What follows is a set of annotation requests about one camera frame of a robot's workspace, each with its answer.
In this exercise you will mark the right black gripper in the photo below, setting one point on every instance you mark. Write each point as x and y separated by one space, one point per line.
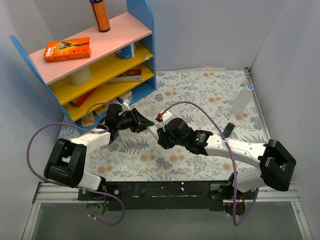
161 138

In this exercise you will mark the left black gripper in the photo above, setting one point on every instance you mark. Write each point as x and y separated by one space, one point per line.
135 120

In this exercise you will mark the white remote control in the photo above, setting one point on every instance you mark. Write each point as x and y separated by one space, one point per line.
153 131

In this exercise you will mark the black remote control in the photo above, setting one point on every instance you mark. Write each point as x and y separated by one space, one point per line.
228 130

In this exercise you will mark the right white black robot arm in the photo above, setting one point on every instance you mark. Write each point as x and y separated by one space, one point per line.
272 165

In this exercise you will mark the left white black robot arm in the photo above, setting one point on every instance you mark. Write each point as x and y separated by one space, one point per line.
66 164

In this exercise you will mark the small white box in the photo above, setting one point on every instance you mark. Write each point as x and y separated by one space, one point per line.
126 97

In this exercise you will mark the red white flat box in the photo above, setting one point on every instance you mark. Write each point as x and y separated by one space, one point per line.
131 75

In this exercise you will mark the floral table mat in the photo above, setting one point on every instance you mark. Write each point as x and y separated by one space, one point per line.
203 99

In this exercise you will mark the yellow packet bottom shelf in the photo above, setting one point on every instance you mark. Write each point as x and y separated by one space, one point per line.
87 122

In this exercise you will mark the blue pink yellow shelf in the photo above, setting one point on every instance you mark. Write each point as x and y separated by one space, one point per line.
136 25

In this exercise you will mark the red box lower shelf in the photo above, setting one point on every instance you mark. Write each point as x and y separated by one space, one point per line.
78 102

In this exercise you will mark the blue white can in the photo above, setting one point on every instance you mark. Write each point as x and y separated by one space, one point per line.
127 52

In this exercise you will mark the white paper roll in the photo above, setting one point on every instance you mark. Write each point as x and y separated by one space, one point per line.
80 77

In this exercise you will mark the clear plastic bottle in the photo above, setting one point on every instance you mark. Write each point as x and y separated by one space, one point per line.
242 100

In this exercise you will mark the orange razor box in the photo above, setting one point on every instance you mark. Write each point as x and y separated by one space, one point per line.
67 50

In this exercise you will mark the orange cylindrical bottle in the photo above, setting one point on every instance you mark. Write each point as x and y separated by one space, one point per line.
100 14

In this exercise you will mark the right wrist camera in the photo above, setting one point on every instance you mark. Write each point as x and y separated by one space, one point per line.
164 118

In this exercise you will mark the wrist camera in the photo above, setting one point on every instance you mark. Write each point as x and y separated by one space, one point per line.
164 118
126 105

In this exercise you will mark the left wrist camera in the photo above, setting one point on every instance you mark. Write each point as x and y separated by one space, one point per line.
126 105

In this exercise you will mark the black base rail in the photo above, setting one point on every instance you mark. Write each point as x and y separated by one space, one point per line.
161 195

